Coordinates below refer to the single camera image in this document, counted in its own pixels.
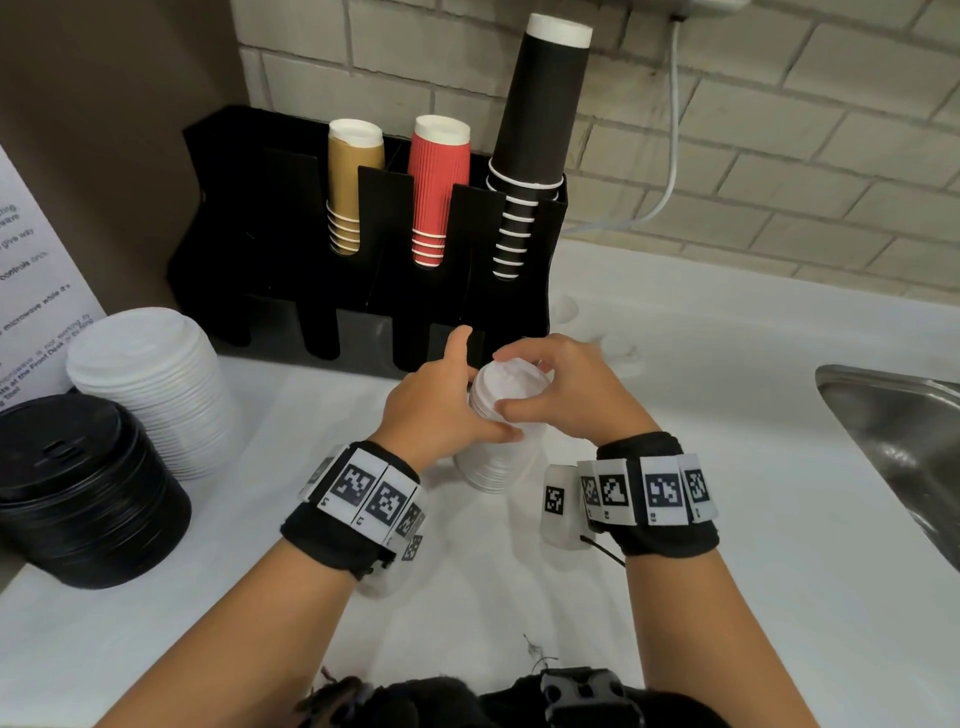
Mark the person's left hand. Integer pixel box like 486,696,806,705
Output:
371,324,524,475

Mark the person's right hand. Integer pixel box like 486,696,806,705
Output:
491,333,661,451

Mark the stack of white lids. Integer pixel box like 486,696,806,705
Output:
452,419,545,495
65,307,245,481

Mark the black cup and lid organizer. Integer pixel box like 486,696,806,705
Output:
166,104,570,375

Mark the stack of black lids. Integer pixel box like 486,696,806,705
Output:
0,392,193,590

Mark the person's right forearm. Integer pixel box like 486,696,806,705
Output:
623,547,819,728

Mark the person's left forearm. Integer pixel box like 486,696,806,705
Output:
93,538,358,728

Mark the right marker wristband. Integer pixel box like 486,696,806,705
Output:
577,432,721,558

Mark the marker wristband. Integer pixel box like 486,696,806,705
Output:
577,432,721,558
279,440,427,580

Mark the left marker wristband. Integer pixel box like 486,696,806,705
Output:
279,440,427,580

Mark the stack of red paper cups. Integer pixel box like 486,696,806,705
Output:
407,114,472,270

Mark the stack of gold paper cups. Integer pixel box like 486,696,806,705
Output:
326,118,386,256

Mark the stack of black paper cups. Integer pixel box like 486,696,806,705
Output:
485,13,594,283

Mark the steel sink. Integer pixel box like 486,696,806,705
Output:
815,365,960,571

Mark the microwave safety poster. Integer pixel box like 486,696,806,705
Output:
0,146,108,414

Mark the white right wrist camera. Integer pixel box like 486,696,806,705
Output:
539,464,598,553

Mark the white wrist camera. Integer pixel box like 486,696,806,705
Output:
539,464,598,553
356,536,425,600

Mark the black right camera cable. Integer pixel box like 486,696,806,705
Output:
578,533,628,569

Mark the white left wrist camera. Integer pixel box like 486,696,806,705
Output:
356,536,425,600

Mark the black chest camera mount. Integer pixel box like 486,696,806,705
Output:
296,667,733,728

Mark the white power cable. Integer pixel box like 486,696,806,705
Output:
566,18,682,235

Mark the steel wall dispenser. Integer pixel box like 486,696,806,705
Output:
629,0,751,20

